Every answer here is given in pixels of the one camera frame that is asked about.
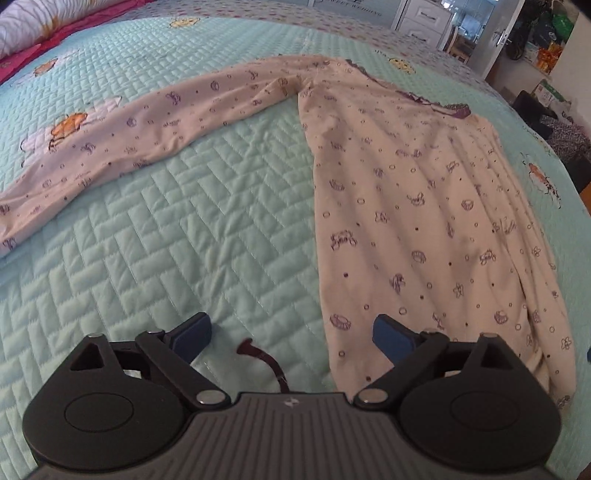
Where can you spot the bee print quilted bedspread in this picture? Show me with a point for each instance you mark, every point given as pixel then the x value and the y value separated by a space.
pixel 184 221

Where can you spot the cream printed pajama top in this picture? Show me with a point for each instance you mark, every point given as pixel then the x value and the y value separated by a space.
pixel 415 207

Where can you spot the sliding door wardrobe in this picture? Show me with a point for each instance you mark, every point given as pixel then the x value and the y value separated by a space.
pixel 341 9

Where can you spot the wooden chair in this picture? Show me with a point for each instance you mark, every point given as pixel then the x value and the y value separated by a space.
pixel 461 44

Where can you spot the green shopping bag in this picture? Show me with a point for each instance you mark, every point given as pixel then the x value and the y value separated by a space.
pixel 561 23

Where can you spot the white door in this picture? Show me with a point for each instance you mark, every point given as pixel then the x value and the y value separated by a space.
pixel 501 32

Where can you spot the black armchair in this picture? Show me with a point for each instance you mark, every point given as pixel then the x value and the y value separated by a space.
pixel 531 110

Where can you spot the pink blanket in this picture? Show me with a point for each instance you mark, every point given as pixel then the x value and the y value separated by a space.
pixel 27 62

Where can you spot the white drawer cabinet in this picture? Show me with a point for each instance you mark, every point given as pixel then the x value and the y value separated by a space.
pixel 422 21

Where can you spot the floral rolled duvet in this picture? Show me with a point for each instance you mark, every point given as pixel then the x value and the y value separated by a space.
pixel 27 23

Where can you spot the dark patterned cloth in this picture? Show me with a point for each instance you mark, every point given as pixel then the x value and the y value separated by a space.
pixel 570 138

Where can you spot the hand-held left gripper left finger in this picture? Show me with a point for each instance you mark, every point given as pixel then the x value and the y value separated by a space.
pixel 191 334

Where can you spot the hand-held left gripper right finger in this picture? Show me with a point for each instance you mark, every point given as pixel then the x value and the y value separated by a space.
pixel 392 339

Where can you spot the green cardboard box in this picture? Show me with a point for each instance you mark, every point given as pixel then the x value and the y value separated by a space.
pixel 549 94

